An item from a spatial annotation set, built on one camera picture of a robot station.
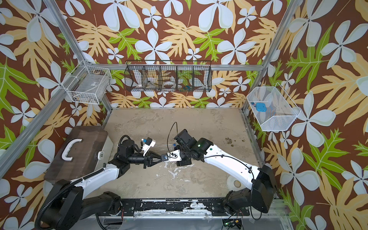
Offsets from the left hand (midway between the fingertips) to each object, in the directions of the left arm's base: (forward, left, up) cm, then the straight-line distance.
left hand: (163, 157), depth 76 cm
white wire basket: (+39, +47, +18) cm, 64 cm away
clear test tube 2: (+17, -4, -15) cm, 23 cm away
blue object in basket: (+29, -58, +10) cm, 66 cm away
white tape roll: (-9, -41, -15) cm, 44 cm away
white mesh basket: (+27, -64, +11) cm, 70 cm away
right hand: (+2, -6, +1) cm, 7 cm away
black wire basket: (+54, 0, +15) cm, 56 cm away
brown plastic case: (+5, +48, -3) cm, 48 cm away
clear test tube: (+15, +3, -20) cm, 25 cm away
